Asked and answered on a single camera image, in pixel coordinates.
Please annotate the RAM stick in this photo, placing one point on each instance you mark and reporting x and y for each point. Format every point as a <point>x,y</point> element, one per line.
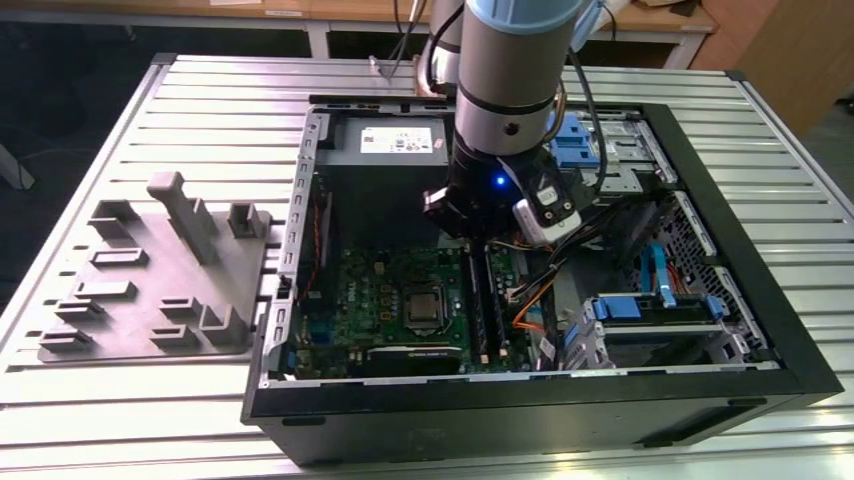
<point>496,310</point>
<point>475,300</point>

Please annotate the grey power supply unit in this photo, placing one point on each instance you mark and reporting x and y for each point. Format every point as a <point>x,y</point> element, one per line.
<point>380,200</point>

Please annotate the black graphics card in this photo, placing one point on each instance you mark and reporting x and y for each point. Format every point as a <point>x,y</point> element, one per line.
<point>413,360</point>

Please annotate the hard disk in blue carrier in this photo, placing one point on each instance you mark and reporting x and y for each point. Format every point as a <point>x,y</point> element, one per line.
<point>616,307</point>

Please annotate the silver metal drive cage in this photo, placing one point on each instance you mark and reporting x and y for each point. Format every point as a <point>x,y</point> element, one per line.
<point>633,150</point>

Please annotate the CPU socket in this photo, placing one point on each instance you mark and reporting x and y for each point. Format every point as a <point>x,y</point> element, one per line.
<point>427,330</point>

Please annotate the brown wooden cabinet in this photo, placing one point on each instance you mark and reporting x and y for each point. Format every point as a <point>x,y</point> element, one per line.
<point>787,50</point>

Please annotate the wooden desk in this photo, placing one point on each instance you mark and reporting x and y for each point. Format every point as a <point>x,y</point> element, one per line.
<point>667,22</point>

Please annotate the black PC case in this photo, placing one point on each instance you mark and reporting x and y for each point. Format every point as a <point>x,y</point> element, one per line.
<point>533,425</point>

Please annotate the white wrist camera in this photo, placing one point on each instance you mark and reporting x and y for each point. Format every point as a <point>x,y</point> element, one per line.
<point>547,227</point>

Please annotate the blue drive carrier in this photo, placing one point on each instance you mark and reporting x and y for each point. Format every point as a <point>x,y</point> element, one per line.
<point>573,145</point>

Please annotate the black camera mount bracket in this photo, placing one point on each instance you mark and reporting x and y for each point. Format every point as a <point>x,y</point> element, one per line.
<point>543,165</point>

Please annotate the silver metal disk bay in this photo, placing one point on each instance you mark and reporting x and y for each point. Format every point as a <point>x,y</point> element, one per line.
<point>660,330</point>

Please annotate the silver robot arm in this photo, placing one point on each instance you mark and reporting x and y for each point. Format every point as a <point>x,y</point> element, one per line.
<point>507,75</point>

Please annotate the silver CPU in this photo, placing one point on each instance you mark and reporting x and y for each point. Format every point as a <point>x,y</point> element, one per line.
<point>425,307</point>

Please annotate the green motherboard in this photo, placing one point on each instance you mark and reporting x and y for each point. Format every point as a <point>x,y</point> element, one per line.
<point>366,300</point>

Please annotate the grey parts rack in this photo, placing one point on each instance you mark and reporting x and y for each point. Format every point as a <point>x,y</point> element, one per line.
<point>146,280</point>

